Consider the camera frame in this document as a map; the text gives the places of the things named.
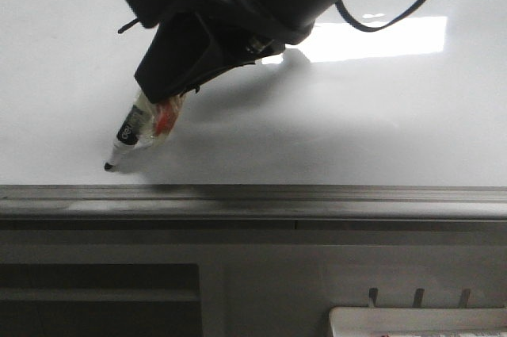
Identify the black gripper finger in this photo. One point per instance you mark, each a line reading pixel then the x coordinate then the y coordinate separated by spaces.
pixel 189 50

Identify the white black-tipped whiteboard marker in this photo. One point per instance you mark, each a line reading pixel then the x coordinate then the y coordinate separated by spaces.
pixel 146 125

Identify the white whiteboard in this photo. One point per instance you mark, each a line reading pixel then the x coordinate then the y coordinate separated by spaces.
pixel 422 103

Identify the grey metal whiteboard tray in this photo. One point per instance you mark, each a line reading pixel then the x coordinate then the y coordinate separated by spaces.
pixel 252 202

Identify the dark louvred vent panel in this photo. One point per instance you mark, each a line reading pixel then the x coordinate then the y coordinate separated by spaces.
pixel 100 300

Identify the white box lower right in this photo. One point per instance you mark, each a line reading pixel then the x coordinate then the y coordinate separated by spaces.
pixel 348 321

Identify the black cable tie end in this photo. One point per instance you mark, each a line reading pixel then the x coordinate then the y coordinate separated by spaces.
pixel 128 26

